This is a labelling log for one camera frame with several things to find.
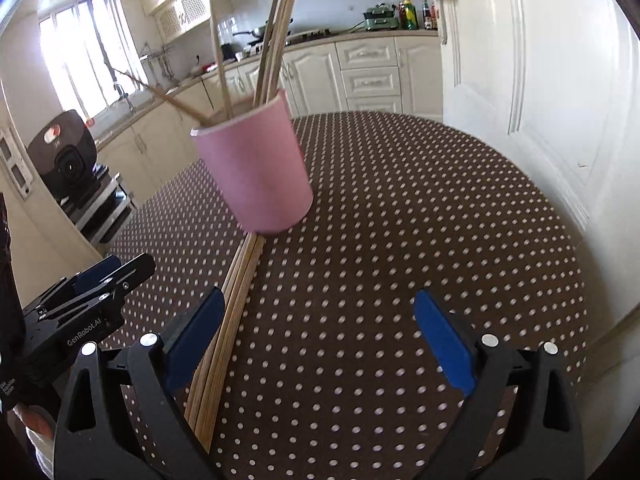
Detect pink paper cup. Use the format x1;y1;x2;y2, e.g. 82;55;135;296
190;89;314;235

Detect kitchen window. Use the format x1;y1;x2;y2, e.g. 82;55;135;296
38;0;148;119

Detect cream lower kitchen cabinets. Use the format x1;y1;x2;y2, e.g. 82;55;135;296
96;30;444;203

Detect person's left hand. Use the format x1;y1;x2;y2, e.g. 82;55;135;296
13;404;54;440

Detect bundle chopstick one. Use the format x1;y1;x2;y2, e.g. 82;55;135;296
184;233;256;430

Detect bundle chopstick two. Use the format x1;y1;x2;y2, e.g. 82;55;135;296
184;233;265;450

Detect metal rack shelf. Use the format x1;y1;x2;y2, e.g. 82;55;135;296
70;164;137;252

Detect bundle chopstick three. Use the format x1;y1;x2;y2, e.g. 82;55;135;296
195;233;265;451

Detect brown polka dot tablecloth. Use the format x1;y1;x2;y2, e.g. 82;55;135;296
98;109;589;480

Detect chopstick leaning left in cup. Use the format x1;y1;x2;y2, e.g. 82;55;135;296
116;70;213;128

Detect black electric kettle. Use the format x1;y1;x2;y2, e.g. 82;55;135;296
221;44;235;61

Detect black wok on stove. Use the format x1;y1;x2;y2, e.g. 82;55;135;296
232;22;291;46

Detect loose chopstick on table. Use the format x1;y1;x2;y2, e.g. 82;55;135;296
253;0;295;108

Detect upright chopstick in cup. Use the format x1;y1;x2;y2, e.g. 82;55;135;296
209;10;233;119

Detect white panel door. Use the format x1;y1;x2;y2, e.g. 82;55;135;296
442;0;639;337

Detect green electric cooker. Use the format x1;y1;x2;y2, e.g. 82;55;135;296
363;3;399;32

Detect green oil bottle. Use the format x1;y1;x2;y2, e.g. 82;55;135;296
399;0;419;30

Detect black tripod camera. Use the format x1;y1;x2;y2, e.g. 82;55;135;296
27;110;107;207

